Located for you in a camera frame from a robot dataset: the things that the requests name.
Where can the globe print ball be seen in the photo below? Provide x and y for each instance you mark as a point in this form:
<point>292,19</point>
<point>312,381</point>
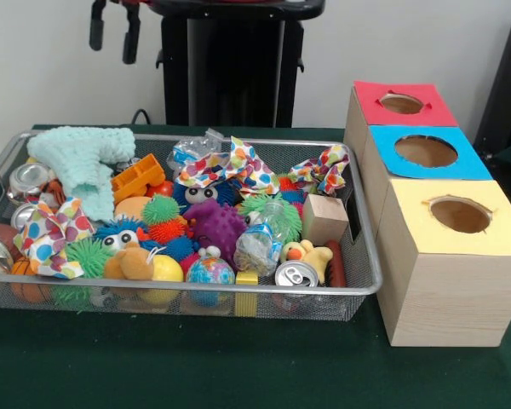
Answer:
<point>210,270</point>

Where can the wooden three-hole box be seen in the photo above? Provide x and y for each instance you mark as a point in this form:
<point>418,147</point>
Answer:
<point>451,298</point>

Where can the polka-dot colourful cloth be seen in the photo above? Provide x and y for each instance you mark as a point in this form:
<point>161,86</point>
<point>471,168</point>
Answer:
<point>51,238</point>
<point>238,170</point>

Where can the brown teddy bear plush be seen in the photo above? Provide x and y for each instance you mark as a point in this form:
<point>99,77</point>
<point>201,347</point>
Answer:
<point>128,262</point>

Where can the clear plastic bottle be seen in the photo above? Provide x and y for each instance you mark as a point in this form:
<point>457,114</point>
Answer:
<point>191,151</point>

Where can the dark green tablecloth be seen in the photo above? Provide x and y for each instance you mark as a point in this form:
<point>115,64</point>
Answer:
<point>196,366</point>

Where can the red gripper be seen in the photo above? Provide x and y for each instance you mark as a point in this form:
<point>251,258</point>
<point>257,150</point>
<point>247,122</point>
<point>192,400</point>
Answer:
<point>130,1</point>

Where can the metal mesh bin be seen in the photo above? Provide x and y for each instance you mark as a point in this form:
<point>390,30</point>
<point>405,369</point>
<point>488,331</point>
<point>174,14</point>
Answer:
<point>302,307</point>

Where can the silver drink can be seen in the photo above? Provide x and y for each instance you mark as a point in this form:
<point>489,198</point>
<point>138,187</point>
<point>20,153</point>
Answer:
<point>296,274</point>

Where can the orange plastic block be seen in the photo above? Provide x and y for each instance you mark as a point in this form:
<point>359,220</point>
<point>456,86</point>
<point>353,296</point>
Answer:
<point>138,176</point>

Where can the clear bottle with blue label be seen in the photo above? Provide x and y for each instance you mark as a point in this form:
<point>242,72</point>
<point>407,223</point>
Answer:
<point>260,243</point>

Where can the mint waffle cloth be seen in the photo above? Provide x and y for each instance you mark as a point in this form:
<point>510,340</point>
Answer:
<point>81,170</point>

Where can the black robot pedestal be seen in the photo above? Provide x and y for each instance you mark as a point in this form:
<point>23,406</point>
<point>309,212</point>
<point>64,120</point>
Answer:
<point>238,64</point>

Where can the purple spiky rubber toy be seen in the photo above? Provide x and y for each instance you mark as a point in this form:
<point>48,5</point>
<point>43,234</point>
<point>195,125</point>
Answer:
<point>215,226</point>

